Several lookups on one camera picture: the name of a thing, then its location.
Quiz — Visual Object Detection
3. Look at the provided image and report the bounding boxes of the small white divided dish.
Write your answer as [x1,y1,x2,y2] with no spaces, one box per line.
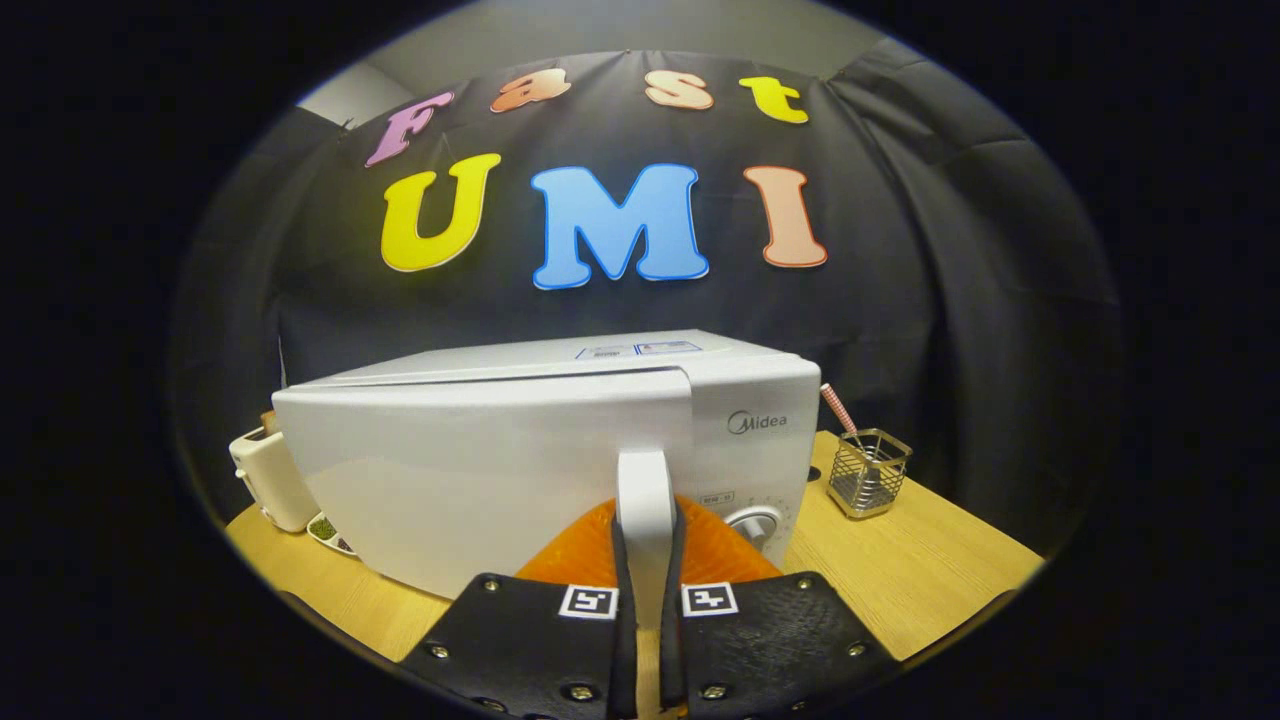
[306,512,359,558]

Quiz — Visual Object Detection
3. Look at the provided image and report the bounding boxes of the white toaster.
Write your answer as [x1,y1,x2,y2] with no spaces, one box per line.
[229,425,321,534]

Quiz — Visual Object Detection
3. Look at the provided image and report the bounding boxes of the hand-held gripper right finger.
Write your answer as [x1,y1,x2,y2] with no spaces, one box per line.
[660,495,901,720]

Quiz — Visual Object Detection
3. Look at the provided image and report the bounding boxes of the metal wire holder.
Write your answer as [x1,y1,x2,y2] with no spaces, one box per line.
[826,428,913,520]

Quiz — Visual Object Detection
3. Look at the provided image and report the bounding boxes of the white microwave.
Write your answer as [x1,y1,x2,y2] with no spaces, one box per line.
[271,329,823,631]

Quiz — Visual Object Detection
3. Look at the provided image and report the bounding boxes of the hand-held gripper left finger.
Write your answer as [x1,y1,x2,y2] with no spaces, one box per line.
[400,497,641,720]

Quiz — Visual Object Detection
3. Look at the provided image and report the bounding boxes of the pink striped straw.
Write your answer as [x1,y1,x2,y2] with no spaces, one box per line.
[820,383,861,441]

